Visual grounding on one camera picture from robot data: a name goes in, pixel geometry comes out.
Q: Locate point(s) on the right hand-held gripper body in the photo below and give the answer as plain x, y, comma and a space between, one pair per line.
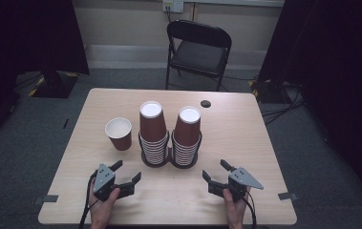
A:
240, 183

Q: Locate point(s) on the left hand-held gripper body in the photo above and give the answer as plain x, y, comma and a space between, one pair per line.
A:
103, 183

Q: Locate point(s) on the single brown paper cup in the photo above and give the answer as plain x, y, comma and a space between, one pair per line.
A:
119, 133

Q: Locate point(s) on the stack of brown cups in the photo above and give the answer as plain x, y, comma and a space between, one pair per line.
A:
186, 133
152, 127

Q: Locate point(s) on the person's left hand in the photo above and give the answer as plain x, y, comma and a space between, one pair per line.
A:
100, 213

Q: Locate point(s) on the person's right hand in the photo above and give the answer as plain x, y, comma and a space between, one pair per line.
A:
235, 213

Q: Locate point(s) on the grey tape strip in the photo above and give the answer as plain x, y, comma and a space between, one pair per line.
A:
46, 199
287, 196

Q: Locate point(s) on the black round table grommet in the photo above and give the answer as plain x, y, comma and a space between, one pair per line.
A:
205, 103

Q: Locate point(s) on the small black floor marker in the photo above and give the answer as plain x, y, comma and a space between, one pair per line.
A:
65, 123

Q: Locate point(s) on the black stand base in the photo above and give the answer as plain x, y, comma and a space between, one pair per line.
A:
269, 90
54, 86

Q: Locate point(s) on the black folding chair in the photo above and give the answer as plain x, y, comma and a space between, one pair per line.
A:
199, 55

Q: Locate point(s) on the dark curtain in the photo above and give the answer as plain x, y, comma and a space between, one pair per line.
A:
25, 35
334, 63

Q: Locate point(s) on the white wall socket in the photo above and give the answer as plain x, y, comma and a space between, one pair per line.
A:
173, 5

